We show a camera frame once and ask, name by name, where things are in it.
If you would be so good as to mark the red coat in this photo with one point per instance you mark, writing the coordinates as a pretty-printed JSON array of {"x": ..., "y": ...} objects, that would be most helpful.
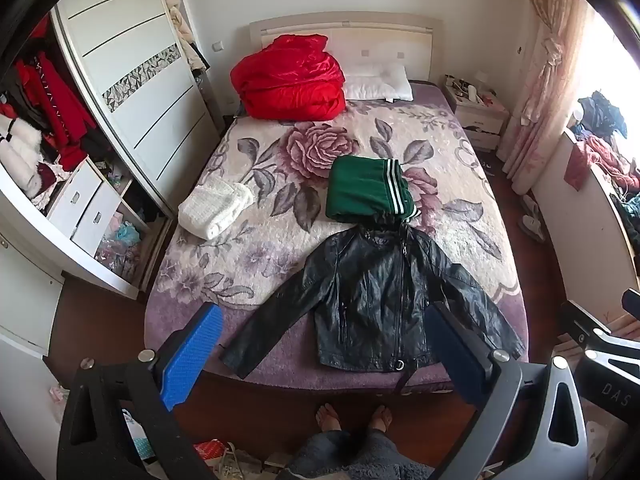
[{"x": 55, "y": 100}]

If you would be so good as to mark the wall socket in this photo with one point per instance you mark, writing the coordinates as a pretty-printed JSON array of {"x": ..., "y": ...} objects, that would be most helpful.
[{"x": 216, "y": 46}]

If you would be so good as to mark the person's left foot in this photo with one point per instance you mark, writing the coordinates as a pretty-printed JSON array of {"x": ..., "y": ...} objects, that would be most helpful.
[{"x": 327, "y": 417}]

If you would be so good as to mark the white wardrobe sliding door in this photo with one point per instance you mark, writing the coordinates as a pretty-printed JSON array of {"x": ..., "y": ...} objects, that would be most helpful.
[{"x": 135, "y": 70}]

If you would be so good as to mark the person's legs in grey pants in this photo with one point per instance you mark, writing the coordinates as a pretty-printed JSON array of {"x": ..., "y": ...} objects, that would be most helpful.
[{"x": 350, "y": 455}]

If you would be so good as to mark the white wardrobe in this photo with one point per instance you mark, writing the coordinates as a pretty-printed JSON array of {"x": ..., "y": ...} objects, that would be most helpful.
[{"x": 30, "y": 280}]

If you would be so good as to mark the white headboard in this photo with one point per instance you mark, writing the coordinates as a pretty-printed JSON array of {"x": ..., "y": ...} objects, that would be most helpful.
[{"x": 380, "y": 35}]

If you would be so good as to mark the pair of slippers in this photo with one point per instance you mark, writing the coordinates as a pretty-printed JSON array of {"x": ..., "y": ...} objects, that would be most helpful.
[{"x": 532, "y": 220}]

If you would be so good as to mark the white knitted sweater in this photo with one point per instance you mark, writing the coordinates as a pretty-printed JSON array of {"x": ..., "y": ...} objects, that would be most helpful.
[{"x": 215, "y": 207}]

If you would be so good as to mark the green striped track garment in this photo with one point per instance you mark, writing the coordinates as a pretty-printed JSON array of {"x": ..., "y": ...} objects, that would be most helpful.
[{"x": 365, "y": 190}]

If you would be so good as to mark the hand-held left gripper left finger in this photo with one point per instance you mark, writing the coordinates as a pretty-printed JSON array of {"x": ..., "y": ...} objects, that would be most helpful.
[{"x": 192, "y": 355}]

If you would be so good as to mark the person's right foot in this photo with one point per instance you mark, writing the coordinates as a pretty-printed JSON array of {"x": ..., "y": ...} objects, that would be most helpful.
[{"x": 380, "y": 417}]

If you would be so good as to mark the pile of red white clothes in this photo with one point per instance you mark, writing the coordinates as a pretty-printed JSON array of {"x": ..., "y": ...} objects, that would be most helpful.
[{"x": 20, "y": 155}]

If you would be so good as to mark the pink patterned curtain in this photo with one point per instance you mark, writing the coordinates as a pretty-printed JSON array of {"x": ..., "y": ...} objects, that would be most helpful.
[{"x": 545, "y": 60}]

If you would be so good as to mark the white wardrobe drawer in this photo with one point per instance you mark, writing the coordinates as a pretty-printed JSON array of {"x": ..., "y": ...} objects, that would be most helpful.
[
  {"x": 75, "y": 195},
  {"x": 95, "y": 220}
]

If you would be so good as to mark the nightstand clutter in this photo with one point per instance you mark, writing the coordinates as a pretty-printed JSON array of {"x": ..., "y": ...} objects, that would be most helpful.
[{"x": 470, "y": 90}]

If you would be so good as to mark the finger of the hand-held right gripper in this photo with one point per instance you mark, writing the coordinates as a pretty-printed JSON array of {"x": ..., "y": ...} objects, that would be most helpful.
[
  {"x": 585, "y": 322},
  {"x": 631, "y": 304}
]

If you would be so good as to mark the pile of mixed clothes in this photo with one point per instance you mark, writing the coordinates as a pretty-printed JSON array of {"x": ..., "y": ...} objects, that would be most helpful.
[{"x": 605, "y": 145}]

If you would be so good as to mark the person's foot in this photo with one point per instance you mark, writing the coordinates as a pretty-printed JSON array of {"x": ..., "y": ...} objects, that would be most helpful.
[
  {"x": 327, "y": 417},
  {"x": 380, "y": 417}
]

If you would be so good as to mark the red patterned box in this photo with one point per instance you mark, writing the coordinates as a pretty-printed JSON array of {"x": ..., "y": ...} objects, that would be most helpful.
[{"x": 209, "y": 449}]

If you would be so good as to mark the pile of pastel clothes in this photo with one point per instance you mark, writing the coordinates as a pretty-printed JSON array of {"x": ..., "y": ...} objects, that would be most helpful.
[{"x": 120, "y": 245}]

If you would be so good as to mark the beige hanging garment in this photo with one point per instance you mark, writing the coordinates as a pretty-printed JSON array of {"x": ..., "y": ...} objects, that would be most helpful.
[{"x": 182, "y": 25}]

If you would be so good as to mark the bed with floral blanket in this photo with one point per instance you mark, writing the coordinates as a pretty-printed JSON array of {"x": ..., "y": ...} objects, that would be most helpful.
[{"x": 280, "y": 240}]

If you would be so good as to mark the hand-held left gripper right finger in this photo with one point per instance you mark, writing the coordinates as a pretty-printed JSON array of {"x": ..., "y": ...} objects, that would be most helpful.
[{"x": 450, "y": 355}]

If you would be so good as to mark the black leather jacket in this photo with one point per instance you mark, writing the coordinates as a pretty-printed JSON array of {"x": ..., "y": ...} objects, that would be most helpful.
[{"x": 370, "y": 300}]

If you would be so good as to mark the white nightstand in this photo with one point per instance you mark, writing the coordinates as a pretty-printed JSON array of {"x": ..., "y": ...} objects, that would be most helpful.
[{"x": 477, "y": 115}]

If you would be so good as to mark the red quilted duvet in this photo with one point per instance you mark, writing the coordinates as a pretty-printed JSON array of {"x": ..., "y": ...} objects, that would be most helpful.
[{"x": 290, "y": 77}]

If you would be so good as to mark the white pillow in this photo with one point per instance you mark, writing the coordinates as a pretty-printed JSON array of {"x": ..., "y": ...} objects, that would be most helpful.
[{"x": 377, "y": 82}]

